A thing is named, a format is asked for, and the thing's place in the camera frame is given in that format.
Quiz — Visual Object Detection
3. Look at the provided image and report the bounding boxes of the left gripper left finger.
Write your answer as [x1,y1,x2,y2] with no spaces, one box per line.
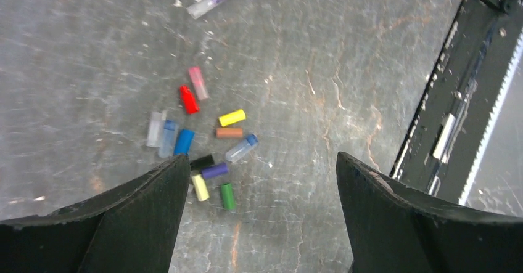
[1,155,191,272]

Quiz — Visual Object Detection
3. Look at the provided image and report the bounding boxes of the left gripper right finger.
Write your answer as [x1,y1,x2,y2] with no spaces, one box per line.
[336,152,522,272]

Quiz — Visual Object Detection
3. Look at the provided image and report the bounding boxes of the pale yellow pen cap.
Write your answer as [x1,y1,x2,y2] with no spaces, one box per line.
[191,174,210,202]

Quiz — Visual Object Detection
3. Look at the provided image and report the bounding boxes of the clear blue pen cap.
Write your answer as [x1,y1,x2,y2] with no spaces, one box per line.
[157,120,179,158]
[225,134,258,163]

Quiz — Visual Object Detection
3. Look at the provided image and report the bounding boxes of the clear colourless pen cap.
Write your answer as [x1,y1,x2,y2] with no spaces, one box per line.
[146,110,167,147]

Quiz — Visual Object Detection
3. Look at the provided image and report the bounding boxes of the black pen cap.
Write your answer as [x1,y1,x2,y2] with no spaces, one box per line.
[190,154,215,171]

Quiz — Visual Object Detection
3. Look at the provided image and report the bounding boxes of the green pen cap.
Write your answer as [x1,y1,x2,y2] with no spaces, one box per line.
[220,182,236,210]

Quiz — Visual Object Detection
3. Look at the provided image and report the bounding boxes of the purple pen cap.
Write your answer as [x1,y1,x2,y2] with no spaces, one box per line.
[200,163,229,180]

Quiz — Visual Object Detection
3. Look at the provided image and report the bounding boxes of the clear pink pen cap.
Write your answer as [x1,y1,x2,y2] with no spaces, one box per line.
[188,67,209,100]

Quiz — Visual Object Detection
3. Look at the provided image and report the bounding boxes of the bright yellow pen cap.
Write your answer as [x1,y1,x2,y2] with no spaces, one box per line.
[218,109,246,127]

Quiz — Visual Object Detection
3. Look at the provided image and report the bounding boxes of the red pen cap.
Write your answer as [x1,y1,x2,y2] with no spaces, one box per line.
[179,85,200,115]

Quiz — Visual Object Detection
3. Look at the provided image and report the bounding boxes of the orange pen cap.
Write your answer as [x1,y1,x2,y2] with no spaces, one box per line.
[215,127,244,139]

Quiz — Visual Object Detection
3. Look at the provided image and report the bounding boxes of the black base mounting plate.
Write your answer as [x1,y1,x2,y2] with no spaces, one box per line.
[390,0,522,204]

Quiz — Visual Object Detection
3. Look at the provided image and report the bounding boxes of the white slotted cable duct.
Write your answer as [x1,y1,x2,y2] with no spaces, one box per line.
[458,32,522,206]

